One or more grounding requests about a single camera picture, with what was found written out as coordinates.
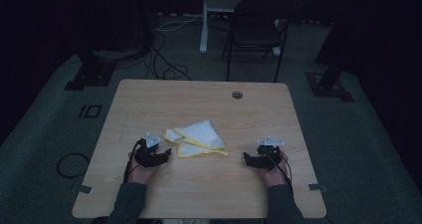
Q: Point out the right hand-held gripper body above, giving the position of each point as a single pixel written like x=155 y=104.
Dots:
x=265 y=156

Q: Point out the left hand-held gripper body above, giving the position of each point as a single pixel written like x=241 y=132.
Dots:
x=147 y=156

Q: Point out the white towel with yellow edge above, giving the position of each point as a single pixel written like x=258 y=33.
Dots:
x=199 y=136

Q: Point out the grey tape piece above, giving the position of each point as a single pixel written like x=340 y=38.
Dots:
x=316 y=186
x=84 y=189

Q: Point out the grey table grommet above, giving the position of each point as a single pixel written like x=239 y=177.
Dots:
x=237 y=95

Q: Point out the black stand base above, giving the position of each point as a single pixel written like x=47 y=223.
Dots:
x=328 y=86
x=89 y=76

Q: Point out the grey round floor base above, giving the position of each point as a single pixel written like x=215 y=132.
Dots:
x=116 y=53

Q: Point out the black folding chair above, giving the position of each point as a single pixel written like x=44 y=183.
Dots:
x=253 y=28

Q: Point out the white desk frame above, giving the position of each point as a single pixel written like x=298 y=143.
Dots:
x=204 y=25

